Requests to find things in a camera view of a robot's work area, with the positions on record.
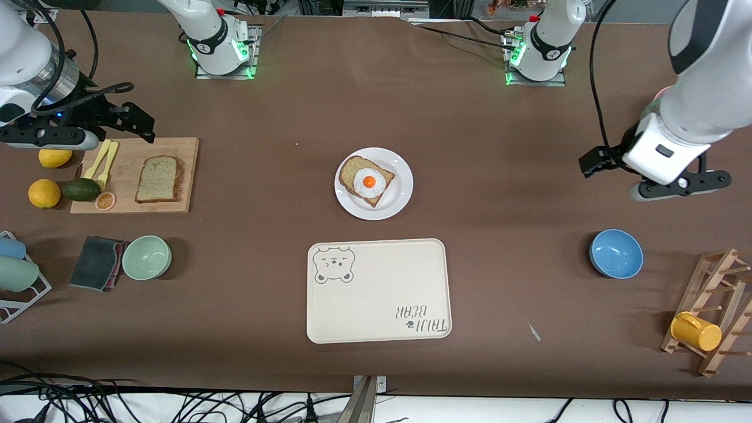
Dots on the bread slice under egg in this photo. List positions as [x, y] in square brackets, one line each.
[351, 170]

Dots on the bamboo cutting board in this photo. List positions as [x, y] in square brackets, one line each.
[126, 153]

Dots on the plain bread slice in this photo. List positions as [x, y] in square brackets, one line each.
[158, 179]

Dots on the small white paper scrap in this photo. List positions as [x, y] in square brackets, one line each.
[534, 332]

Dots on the green avocado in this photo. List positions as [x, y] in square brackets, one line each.
[81, 190]

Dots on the yellow lemon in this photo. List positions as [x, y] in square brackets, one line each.
[54, 158]
[44, 194]

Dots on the mint green cup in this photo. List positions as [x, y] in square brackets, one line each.
[17, 274]

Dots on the white round plate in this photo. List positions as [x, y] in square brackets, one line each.
[399, 200]

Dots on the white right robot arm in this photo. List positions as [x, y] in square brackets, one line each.
[17, 47]

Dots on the light blue cup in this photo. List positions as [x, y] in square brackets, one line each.
[12, 248]

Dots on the grey folded cloth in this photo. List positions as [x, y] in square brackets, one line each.
[94, 264]

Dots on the blue bowl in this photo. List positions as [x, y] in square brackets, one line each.
[616, 254]

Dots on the metal table edge bracket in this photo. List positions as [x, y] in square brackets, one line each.
[365, 405]

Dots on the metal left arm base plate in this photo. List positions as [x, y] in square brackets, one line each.
[552, 83]

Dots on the orange slice toy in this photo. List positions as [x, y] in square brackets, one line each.
[106, 201]

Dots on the fried egg toy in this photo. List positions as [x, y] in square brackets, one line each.
[369, 182]

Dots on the wooden mug rack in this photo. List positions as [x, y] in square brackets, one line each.
[728, 257]

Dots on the yellow mug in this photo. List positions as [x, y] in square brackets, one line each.
[699, 335]

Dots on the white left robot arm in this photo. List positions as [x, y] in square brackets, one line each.
[705, 100]

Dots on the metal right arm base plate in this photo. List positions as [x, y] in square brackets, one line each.
[202, 74]

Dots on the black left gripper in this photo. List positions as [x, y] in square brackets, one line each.
[611, 156]

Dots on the yellow plastic fork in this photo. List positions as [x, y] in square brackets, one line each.
[108, 164]

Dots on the beige bear print tray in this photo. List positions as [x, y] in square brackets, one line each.
[376, 294]

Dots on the mint green bowl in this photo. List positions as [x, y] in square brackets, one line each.
[147, 257]

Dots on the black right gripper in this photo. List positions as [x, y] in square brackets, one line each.
[88, 113]

